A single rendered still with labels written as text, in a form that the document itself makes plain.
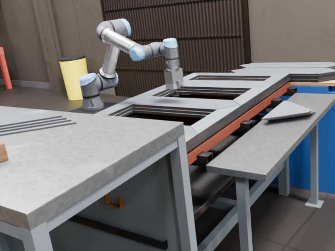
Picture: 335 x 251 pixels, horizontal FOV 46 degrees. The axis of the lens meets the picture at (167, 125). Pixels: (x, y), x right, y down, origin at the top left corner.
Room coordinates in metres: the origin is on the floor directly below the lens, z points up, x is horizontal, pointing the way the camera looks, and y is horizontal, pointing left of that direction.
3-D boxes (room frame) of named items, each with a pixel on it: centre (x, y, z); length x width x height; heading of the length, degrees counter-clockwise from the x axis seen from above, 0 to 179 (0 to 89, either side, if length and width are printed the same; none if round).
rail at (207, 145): (1.99, -0.35, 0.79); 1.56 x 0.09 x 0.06; 144
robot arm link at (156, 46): (2.27, 0.01, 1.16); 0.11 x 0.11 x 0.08; 40
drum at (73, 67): (6.65, 1.42, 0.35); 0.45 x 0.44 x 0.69; 137
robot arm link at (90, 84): (2.67, 0.49, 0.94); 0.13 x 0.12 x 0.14; 130
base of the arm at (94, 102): (2.66, 0.49, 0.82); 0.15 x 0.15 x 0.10
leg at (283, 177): (2.55, -0.77, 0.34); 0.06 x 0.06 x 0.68; 54
